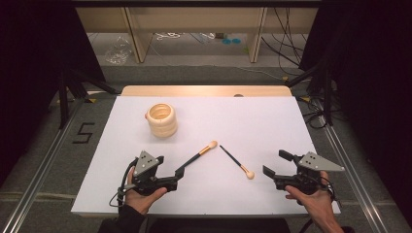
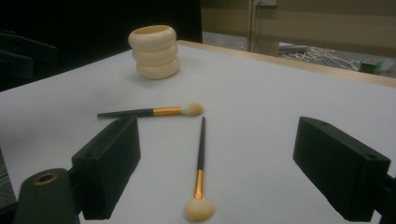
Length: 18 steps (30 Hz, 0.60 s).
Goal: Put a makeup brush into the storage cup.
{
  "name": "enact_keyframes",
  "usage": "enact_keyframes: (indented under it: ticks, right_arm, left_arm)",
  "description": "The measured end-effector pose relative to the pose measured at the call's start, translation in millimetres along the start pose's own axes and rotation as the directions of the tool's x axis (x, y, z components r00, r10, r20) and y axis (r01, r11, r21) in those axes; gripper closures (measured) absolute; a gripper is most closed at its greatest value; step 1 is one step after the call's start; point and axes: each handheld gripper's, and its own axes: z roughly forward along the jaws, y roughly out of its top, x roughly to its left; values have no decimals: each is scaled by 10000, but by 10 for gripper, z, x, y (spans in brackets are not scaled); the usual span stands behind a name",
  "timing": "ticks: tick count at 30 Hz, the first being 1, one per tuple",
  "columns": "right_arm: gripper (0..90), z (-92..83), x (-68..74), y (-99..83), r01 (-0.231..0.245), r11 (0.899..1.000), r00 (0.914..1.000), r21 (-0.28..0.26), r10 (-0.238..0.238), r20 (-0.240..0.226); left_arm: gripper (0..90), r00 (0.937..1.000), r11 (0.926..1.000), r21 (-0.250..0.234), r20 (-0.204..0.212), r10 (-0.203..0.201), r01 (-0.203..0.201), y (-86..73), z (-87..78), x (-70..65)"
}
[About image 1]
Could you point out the person's left hand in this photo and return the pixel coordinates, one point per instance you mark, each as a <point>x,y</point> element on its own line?
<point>141,200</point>

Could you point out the clear plastic bag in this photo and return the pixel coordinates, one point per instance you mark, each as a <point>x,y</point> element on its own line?
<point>118,51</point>

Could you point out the light wooden shelf unit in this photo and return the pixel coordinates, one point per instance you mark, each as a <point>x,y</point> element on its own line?
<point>194,19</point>

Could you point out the thick black makeup brush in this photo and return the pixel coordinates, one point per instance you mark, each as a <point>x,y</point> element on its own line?
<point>198,156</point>

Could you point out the black metal stand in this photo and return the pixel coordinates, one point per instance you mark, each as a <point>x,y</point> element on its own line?
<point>327,97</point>
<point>63,97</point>

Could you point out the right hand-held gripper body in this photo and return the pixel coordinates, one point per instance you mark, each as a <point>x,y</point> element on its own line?
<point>307,181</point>

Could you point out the thin dark blue makeup brush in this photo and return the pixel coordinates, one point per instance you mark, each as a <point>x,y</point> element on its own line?
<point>232,156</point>

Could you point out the person's right hand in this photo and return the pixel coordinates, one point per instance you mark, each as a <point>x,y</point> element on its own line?
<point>315,202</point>

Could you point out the light wooden table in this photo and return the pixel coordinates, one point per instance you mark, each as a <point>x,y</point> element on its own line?
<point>194,91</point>

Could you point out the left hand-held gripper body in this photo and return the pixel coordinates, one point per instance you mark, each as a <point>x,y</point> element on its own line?
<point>147,181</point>

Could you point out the person's dark clothing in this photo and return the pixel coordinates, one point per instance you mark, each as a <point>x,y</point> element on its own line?
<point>220,226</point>

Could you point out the black curtain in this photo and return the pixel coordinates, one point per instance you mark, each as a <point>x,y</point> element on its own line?
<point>372,81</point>
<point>32,64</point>

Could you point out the beige ringed brush holder cup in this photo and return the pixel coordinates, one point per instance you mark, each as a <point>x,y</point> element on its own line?
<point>162,124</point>

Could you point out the blue round lid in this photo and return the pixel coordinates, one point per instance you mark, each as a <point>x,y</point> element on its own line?
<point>227,41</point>
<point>236,40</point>

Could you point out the aluminium floor rail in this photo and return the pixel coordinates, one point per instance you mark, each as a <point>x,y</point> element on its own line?
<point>39,174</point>
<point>350,168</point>

